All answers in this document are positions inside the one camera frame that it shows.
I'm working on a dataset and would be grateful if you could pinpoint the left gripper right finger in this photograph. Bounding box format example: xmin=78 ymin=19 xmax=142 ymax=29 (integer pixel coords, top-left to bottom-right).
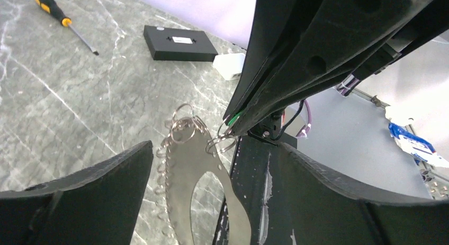
xmin=278 ymin=143 xmax=448 ymax=244

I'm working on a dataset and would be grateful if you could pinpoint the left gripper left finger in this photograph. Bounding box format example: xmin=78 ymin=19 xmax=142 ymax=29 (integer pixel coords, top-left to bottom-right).
xmin=1 ymin=141 xmax=154 ymax=244

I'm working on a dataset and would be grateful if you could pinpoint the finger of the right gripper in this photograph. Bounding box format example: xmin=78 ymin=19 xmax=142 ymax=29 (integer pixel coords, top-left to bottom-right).
xmin=231 ymin=0 xmax=448 ymax=135
xmin=223 ymin=0 xmax=323 ymax=121

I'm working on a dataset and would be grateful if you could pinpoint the large metal key ring plate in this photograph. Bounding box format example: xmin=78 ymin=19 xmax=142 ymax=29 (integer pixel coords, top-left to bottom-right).
xmin=156 ymin=103 xmax=252 ymax=244

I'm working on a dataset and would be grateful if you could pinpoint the green key tag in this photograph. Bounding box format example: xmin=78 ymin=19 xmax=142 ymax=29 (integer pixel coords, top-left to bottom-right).
xmin=227 ymin=111 xmax=242 ymax=127

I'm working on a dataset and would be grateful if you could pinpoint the white power adapter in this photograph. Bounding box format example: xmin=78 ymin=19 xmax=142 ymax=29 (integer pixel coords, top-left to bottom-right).
xmin=212 ymin=53 xmax=246 ymax=81

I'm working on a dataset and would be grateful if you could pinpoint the black box right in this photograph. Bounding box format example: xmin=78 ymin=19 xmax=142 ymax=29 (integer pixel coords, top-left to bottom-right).
xmin=143 ymin=25 xmax=218 ymax=62

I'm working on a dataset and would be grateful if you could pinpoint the blue white packet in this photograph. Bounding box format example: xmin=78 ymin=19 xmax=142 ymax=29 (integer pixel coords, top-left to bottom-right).
xmin=388 ymin=122 xmax=448 ymax=168

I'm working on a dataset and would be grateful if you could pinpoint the orange black screwdriver right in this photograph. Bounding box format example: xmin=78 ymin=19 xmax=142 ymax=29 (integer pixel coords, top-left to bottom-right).
xmin=35 ymin=0 xmax=99 ymax=56

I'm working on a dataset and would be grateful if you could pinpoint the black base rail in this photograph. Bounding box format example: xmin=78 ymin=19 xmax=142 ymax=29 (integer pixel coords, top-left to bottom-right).
xmin=230 ymin=136 xmax=295 ymax=244

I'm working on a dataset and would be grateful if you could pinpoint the aluminium frame rail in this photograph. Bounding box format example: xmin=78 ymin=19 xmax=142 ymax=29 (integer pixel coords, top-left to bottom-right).
xmin=353 ymin=89 xmax=448 ymax=200

